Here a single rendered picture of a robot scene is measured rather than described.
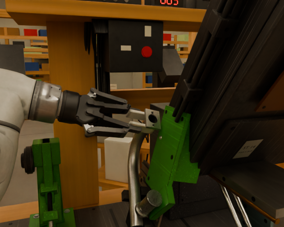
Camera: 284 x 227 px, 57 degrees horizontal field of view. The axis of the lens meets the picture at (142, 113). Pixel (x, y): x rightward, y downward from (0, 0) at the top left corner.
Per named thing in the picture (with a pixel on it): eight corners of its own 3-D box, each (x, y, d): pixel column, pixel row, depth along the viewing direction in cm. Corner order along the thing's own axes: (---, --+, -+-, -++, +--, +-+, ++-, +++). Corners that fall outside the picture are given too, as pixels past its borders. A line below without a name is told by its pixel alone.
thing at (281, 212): (339, 209, 51) (341, 194, 51) (274, 225, 46) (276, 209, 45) (219, 147, 87) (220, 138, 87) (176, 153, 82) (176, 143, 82)
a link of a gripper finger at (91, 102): (83, 113, 64) (83, 108, 65) (125, 115, 69) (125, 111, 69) (87, 104, 61) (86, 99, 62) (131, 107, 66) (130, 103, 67)
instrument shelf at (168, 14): (289, 27, 92) (290, 15, 92) (6, 12, 64) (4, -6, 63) (241, 34, 116) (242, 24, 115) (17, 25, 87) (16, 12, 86)
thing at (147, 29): (163, 71, 81) (164, 21, 78) (109, 72, 76) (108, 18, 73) (149, 70, 93) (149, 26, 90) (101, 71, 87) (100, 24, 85)
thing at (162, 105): (249, 204, 90) (258, 106, 83) (168, 221, 80) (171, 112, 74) (217, 181, 107) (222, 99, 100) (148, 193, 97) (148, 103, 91)
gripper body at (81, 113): (59, 111, 55) (102, 120, 58) (64, 81, 60) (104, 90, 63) (54, 129, 60) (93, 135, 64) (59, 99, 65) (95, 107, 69)
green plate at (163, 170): (193, 205, 62) (218, 120, 60) (162, 203, 59) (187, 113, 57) (172, 184, 72) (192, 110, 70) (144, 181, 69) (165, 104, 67)
